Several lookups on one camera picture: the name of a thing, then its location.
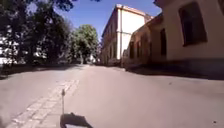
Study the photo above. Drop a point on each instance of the round green tree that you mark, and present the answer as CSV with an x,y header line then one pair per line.
x,y
85,41

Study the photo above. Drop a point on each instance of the grey cobblestone strip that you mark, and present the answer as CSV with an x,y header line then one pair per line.
x,y
46,105

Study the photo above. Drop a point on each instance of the group of dark trees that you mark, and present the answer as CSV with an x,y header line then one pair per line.
x,y
43,36

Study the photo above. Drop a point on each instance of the tall cream building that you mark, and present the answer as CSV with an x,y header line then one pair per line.
x,y
128,26

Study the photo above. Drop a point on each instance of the grey asphalt road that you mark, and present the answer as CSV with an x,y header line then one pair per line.
x,y
133,100

